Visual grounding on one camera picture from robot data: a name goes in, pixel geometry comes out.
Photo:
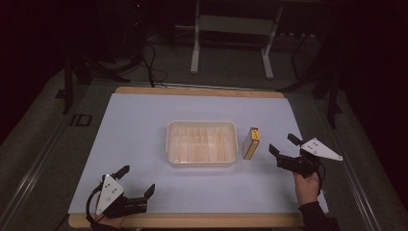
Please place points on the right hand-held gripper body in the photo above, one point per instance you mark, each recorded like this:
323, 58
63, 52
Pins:
300, 163

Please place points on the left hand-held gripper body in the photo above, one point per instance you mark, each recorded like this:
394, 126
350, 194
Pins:
110, 192

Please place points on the yellow small box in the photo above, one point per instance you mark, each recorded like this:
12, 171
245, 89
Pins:
250, 144

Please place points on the person's right hand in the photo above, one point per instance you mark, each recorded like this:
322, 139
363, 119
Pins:
307, 189

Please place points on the person's left hand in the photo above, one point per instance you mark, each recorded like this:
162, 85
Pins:
109, 222

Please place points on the light blue table mat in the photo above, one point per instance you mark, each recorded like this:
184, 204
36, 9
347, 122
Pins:
144, 128

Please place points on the black tripod stand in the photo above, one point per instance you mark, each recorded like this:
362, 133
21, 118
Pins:
327, 80
83, 69

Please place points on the white plastic tray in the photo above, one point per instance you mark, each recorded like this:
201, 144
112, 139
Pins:
202, 144

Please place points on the white metal stand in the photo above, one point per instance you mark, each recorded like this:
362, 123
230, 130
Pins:
235, 25

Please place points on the black rectangular floor bracket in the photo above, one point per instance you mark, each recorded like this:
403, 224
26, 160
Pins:
81, 120

